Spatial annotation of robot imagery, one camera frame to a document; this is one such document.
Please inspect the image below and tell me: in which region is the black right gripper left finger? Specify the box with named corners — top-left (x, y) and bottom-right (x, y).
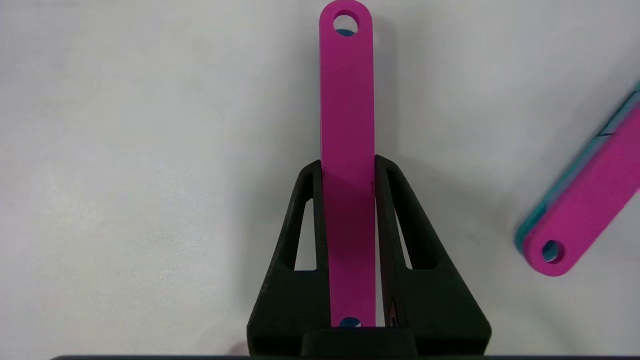
top-left (246, 160), bottom-right (332, 357)

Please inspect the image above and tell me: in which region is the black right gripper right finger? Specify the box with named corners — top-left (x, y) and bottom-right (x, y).
top-left (374, 155), bottom-right (492, 357)

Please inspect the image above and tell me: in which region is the pink bar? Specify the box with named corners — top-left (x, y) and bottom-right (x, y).
top-left (522, 102), bottom-right (640, 278)
top-left (319, 0), bottom-right (377, 329)

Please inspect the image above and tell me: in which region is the teal flat bar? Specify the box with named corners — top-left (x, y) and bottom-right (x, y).
top-left (514, 81), bottom-right (640, 257)

